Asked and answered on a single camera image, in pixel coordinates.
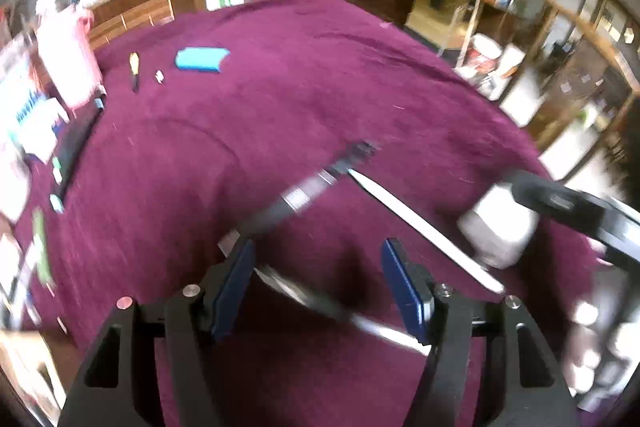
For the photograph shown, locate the white pen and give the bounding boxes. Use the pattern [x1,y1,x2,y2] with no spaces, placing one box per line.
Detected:
[347,169,506,295]

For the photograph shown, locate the greyish white charger block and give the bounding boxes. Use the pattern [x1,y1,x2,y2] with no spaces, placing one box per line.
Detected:
[457,184,541,269]

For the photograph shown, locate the small white blue box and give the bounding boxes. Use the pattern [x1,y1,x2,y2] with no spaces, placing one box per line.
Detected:
[25,99,71,162]

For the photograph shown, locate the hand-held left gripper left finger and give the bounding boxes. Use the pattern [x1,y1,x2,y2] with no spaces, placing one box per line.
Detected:
[57,237,257,427]

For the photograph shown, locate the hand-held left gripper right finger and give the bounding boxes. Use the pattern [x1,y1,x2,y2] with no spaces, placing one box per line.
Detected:
[381,237,576,427]

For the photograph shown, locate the white plastic stool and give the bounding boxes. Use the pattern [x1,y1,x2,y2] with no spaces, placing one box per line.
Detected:
[492,44,527,102]

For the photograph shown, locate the grey pen dark grip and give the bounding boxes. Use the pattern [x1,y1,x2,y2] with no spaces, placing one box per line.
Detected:
[254,266,432,355]

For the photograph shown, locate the purple tablecloth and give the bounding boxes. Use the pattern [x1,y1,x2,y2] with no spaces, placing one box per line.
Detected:
[15,0,601,427]

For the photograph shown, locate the white jar pale label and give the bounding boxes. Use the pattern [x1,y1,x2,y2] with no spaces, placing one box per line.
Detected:
[0,152,33,223]

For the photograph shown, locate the blue battery pack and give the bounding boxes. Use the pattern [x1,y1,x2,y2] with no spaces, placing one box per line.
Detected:
[175,48,231,74]

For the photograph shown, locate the red white bucket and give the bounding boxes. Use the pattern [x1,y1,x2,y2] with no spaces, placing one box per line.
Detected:
[462,34,503,78]

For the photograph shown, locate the black pen with label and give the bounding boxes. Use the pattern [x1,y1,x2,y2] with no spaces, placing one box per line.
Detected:
[218,139,381,253]

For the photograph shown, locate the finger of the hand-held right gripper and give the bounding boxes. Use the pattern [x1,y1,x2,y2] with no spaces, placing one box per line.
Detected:
[502,169,640,275]

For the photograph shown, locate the green pen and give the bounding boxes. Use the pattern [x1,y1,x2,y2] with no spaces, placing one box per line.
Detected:
[31,209,51,283]

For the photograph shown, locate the long black bar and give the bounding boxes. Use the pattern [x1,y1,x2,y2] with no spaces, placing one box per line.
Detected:
[49,97,107,214]

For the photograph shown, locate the plastic jar blue label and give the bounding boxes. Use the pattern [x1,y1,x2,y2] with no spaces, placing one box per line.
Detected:
[0,32,56,148]

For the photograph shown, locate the cardboard box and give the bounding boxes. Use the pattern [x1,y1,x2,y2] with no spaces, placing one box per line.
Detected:
[0,329,68,427]

